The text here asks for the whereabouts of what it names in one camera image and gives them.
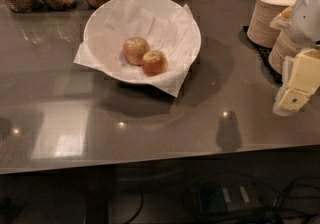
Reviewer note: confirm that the white bowl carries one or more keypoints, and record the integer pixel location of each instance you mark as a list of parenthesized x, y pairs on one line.
[(113, 18)]

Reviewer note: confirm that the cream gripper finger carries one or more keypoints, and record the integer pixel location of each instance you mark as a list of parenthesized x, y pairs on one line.
[(302, 72), (290, 101)]

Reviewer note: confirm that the back stack of paper bowls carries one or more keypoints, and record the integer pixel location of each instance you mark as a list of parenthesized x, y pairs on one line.
[(260, 32)]

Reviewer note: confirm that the black tray under bowls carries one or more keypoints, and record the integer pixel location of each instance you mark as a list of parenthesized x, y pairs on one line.
[(263, 54)]

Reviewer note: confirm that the white paper napkin liner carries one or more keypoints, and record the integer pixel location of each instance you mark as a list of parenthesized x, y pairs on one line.
[(166, 28)]

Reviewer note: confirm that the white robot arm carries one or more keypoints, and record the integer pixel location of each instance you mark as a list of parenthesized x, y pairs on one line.
[(304, 26)]

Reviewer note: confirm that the black power adapter box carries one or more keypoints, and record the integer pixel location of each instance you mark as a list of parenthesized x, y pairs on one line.
[(216, 197)]

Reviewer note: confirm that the red-yellow apple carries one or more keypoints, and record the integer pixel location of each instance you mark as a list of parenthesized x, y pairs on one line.
[(154, 63), (134, 48)]

